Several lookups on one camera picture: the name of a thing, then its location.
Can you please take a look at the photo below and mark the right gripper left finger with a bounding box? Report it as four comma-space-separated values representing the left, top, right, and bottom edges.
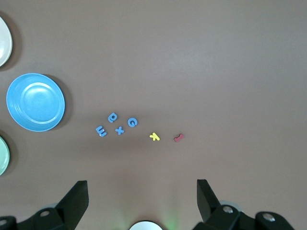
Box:
0, 181, 89, 230

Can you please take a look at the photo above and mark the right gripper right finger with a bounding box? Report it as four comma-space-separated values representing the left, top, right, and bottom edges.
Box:
193, 179, 296, 230

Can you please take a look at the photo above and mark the blue foam letter E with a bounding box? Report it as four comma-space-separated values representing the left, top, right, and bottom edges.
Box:
95, 125, 108, 138

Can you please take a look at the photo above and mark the blue foam letter a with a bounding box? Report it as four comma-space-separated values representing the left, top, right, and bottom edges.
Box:
106, 112, 118, 124

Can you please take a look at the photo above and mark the blue foam letter G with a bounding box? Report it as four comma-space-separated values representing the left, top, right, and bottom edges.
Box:
127, 116, 139, 128

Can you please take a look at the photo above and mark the light green plate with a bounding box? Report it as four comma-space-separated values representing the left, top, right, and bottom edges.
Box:
0, 136, 11, 176

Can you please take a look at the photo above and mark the blue plate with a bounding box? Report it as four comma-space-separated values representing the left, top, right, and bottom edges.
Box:
6, 73, 66, 132

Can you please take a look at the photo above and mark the brown table mat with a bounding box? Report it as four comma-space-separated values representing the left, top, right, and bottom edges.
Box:
0, 0, 307, 230

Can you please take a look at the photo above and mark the cream plate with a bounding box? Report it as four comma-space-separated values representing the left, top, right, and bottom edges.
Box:
0, 16, 13, 68

